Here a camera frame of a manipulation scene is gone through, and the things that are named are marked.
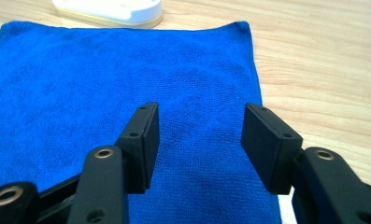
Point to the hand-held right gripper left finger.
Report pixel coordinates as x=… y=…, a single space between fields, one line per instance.
x=141 y=149

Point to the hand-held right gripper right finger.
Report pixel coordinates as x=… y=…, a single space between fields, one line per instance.
x=268 y=149

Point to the blue microfibre cloth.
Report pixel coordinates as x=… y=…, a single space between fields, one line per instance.
x=111 y=93

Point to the white plastic tray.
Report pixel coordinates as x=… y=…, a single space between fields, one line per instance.
x=111 y=11

